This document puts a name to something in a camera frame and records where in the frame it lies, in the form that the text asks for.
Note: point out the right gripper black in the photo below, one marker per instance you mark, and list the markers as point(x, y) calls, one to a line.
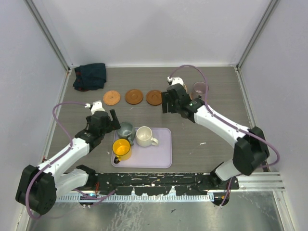
point(165, 100)

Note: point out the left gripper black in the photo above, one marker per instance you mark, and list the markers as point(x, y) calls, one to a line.
point(111, 124)

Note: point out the grey-green ceramic mug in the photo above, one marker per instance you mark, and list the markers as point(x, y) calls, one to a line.
point(127, 131)

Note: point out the brown wooden coaster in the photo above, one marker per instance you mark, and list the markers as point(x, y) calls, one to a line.
point(154, 97)
point(134, 96)

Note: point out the woven rattan coaster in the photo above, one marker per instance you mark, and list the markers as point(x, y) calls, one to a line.
point(111, 97)
point(192, 96)

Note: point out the white ceramic mug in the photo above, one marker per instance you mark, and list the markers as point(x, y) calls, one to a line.
point(144, 137)

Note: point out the purple transparent mug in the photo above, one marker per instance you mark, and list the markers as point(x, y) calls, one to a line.
point(199, 89)

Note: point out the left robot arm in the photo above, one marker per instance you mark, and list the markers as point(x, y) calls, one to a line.
point(40, 186)

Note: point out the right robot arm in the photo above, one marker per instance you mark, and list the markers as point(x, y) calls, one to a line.
point(249, 145)

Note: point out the yellow transparent mug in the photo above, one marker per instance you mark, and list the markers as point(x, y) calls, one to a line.
point(122, 150)

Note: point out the dark blue folded cloth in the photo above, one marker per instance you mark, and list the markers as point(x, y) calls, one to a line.
point(90, 77)

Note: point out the lavender plastic tray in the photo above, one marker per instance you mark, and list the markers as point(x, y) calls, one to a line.
point(159, 156)

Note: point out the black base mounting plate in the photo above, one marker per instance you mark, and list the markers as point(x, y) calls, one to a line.
point(157, 183)

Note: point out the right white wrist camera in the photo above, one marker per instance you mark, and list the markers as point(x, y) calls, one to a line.
point(175, 80)

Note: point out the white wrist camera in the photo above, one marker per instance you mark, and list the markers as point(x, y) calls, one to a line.
point(95, 107)
point(175, 80)

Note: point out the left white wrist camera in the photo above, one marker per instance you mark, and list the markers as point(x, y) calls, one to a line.
point(95, 107)

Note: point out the slotted cable duct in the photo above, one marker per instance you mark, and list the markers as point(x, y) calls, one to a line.
point(76, 197)

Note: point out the aluminium front rail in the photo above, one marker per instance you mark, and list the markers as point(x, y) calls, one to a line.
point(259, 181)

